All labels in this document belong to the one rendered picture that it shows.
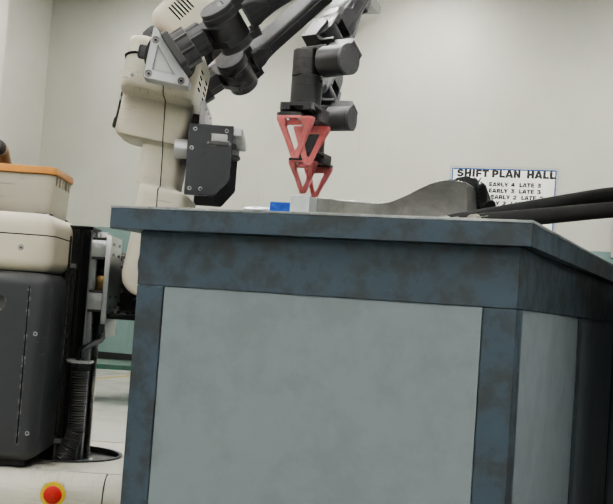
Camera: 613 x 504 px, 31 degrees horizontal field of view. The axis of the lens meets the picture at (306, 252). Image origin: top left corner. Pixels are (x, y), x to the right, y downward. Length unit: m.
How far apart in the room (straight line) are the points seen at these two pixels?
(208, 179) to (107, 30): 8.83
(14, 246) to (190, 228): 0.67
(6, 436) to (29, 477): 0.10
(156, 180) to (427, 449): 1.13
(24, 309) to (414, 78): 7.91
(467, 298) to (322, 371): 0.25
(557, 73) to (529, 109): 0.38
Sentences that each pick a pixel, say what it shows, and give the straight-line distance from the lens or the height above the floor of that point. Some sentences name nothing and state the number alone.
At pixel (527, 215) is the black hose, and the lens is 1.94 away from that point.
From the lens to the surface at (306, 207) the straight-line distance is 1.99.
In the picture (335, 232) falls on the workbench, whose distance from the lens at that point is 1.69.
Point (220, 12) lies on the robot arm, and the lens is 2.38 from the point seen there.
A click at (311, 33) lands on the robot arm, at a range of 2.07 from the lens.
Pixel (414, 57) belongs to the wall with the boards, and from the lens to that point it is 10.09.
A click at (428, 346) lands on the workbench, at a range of 1.66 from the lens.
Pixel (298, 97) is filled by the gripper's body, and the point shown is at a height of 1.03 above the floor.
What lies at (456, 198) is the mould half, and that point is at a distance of 2.28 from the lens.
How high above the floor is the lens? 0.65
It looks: 3 degrees up
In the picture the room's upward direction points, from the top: 4 degrees clockwise
